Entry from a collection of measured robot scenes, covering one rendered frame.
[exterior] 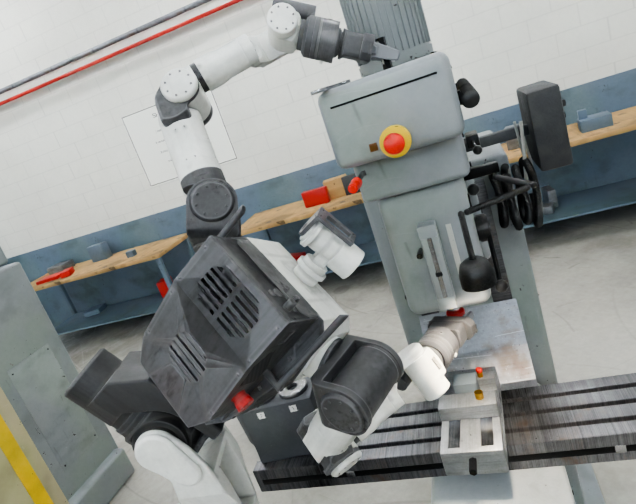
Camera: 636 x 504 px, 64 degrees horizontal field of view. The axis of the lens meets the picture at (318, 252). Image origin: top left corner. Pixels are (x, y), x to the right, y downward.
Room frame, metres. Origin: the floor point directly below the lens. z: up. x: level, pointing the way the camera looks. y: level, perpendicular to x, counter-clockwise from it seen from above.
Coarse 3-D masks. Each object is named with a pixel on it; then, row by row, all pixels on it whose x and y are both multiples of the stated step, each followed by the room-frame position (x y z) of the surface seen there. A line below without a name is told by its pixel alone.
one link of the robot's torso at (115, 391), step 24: (96, 360) 0.93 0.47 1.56; (120, 360) 0.97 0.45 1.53; (72, 384) 0.90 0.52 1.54; (96, 384) 0.91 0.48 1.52; (120, 384) 0.89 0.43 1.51; (144, 384) 0.88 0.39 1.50; (96, 408) 0.90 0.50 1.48; (120, 408) 0.89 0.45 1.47; (144, 408) 0.88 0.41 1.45; (168, 408) 0.88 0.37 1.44; (120, 432) 0.90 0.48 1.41; (216, 432) 0.87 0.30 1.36
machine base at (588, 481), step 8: (584, 464) 1.65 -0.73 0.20; (584, 472) 1.61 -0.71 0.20; (592, 472) 1.61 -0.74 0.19; (584, 480) 1.58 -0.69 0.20; (592, 480) 1.56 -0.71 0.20; (584, 488) 1.54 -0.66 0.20; (592, 488) 1.53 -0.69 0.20; (584, 496) 1.51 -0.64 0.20; (592, 496) 1.50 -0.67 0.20; (600, 496) 1.49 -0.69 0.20
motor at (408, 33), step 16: (352, 0) 1.38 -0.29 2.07; (368, 0) 1.35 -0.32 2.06; (384, 0) 1.34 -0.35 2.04; (400, 0) 1.34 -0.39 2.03; (416, 0) 1.37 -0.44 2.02; (352, 16) 1.39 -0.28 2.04; (368, 16) 1.36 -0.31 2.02; (384, 16) 1.34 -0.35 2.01; (400, 16) 1.34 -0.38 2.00; (416, 16) 1.36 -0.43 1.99; (368, 32) 1.36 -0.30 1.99; (384, 32) 1.34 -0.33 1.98; (400, 32) 1.34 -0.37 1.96; (416, 32) 1.35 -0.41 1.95; (400, 48) 1.34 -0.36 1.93; (416, 48) 1.34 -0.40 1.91; (432, 48) 1.39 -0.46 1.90; (368, 64) 1.38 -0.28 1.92; (400, 64) 1.34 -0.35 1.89
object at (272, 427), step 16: (304, 384) 1.35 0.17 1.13; (272, 400) 1.34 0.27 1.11; (288, 400) 1.31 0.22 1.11; (304, 400) 1.29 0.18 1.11; (256, 416) 1.32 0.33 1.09; (272, 416) 1.31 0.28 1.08; (288, 416) 1.30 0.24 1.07; (304, 416) 1.30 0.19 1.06; (256, 432) 1.33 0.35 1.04; (272, 432) 1.32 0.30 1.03; (288, 432) 1.31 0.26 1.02; (256, 448) 1.33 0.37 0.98; (272, 448) 1.32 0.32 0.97; (288, 448) 1.31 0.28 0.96; (304, 448) 1.30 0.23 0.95
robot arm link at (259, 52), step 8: (264, 32) 1.25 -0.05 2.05; (240, 40) 1.18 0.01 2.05; (248, 40) 1.18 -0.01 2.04; (256, 40) 1.24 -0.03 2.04; (264, 40) 1.25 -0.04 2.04; (248, 48) 1.17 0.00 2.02; (256, 48) 1.24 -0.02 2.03; (264, 48) 1.24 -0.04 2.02; (272, 48) 1.24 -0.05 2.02; (248, 56) 1.18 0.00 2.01; (256, 56) 1.18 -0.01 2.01; (264, 56) 1.23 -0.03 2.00; (272, 56) 1.24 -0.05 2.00; (280, 56) 1.24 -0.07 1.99; (256, 64) 1.21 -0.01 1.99; (264, 64) 1.23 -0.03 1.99
